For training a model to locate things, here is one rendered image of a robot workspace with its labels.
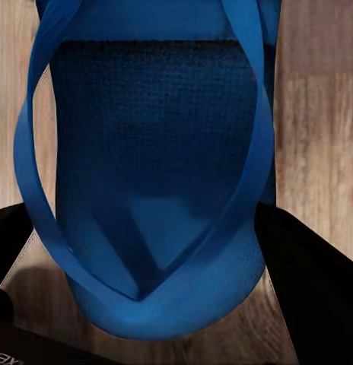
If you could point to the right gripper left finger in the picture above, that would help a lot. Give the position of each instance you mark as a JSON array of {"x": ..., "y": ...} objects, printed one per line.
[{"x": 15, "y": 229}]

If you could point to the sandal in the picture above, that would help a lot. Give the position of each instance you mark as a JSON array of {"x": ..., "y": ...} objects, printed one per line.
[{"x": 165, "y": 144}]

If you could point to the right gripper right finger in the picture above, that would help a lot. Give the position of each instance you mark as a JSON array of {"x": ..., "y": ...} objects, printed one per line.
[{"x": 314, "y": 286}]

